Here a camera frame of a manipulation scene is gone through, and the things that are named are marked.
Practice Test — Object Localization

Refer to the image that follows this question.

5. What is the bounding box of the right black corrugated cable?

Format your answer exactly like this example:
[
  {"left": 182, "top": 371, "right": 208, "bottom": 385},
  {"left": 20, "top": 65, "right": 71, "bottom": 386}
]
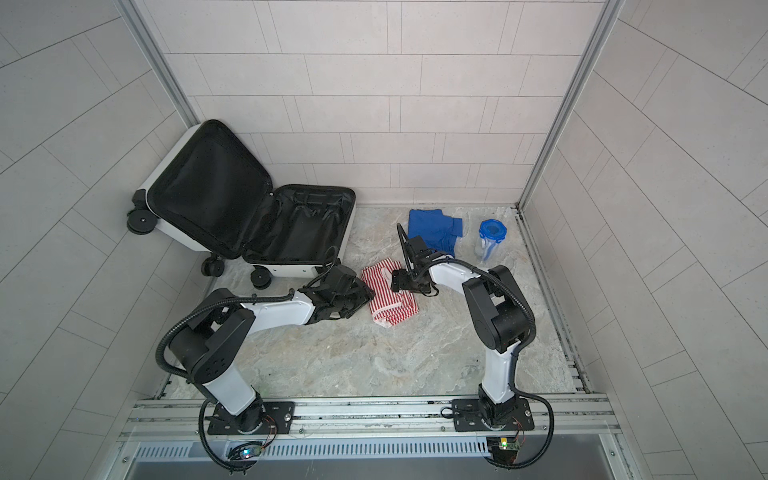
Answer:
[{"left": 396, "top": 223, "right": 556, "bottom": 470}]

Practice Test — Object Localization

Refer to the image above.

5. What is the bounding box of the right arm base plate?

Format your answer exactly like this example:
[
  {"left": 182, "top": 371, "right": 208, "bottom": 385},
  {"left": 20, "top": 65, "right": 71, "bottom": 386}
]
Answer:
[{"left": 449, "top": 397, "right": 535, "bottom": 432}]

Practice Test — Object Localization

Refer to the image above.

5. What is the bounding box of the red white striped cloth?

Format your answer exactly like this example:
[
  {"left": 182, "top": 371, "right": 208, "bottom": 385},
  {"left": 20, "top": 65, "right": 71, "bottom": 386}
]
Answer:
[{"left": 361, "top": 258, "right": 419, "bottom": 328}]

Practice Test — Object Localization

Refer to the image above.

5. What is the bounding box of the white black suitcase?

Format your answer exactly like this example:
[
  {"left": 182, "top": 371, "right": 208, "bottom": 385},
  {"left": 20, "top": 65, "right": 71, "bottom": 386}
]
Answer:
[{"left": 126, "top": 120, "right": 356, "bottom": 288}]

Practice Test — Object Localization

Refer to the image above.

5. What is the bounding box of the metal corner post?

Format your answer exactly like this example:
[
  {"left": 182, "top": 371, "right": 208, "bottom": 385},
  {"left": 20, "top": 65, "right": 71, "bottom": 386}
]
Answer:
[
  {"left": 114, "top": 0, "right": 198, "bottom": 127},
  {"left": 517, "top": 0, "right": 624, "bottom": 211}
]

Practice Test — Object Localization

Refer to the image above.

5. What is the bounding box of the metal corner post right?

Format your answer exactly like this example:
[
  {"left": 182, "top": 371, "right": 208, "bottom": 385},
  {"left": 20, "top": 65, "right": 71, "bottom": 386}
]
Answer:
[{"left": 517, "top": 0, "right": 624, "bottom": 211}]

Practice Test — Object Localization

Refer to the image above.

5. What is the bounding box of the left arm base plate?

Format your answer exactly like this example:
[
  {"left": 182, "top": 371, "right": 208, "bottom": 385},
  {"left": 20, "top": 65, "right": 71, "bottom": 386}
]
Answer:
[{"left": 204, "top": 400, "right": 296, "bottom": 435}]

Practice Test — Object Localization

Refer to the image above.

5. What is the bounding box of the aluminium mounting rail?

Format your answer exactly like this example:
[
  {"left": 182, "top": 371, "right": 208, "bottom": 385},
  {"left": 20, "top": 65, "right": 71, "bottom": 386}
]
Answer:
[{"left": 118, "top": 394, "right": 621, "bottom": 441}]

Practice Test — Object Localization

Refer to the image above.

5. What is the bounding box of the left circuit board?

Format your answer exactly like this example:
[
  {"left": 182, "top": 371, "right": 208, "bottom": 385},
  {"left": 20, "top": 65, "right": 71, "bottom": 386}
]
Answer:
[{"left": 227, "top": 442, "right": 265, "bottom": 462}]

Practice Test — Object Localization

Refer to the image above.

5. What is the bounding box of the clear container blue lid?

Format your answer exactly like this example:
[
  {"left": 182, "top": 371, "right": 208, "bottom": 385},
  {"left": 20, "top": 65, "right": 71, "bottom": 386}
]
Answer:
[{"left": 475, "top": 219, "right": 507, "bottom": 261}]

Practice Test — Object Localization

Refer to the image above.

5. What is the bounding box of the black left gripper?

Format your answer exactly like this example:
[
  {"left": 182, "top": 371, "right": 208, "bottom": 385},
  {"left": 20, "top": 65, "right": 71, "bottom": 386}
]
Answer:
[{"left": 331, "top": 280, "right": 380, "bottom": 318}]

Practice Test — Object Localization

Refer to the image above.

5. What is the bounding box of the right circuit board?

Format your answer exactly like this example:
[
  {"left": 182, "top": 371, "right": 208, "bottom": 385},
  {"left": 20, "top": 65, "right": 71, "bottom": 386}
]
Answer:
[{"left": 486, "top": 437, "right": 521, "bottom": 468}]

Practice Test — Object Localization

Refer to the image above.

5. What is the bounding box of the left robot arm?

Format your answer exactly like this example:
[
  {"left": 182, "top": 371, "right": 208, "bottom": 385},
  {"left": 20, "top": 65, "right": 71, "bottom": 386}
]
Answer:
[{"left": 155, "top": 265, "right": 374, "bottom": 417}]

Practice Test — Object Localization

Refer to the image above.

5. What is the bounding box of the metal corner post left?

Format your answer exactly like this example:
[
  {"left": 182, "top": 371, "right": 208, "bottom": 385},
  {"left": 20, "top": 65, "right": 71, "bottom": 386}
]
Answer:
[{"left": 114, "top": 0, "right": 198, "bottom": 127}]

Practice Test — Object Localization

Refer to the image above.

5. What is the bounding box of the circuit board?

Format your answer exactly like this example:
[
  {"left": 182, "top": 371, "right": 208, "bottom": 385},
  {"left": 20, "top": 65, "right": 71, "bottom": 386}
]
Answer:
[
  {"left": 227, "top": 442, "right": 265, "bottom": 462},
  {"left": 486, "top": 437, "right": 521, "bottom": 468}
]

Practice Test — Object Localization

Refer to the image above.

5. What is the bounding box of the blue t-shirt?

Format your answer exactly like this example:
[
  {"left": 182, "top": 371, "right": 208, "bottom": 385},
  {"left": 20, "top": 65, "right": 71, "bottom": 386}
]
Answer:
[{"left": 408, "top": 209, "right": 464, "bottom": 256}]

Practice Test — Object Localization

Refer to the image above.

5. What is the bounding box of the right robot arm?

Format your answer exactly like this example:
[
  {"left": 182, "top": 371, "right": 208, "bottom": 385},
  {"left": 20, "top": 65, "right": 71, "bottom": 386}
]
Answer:
[{"left": 391, "top": 232, "right": 536, "bottom": 428}]

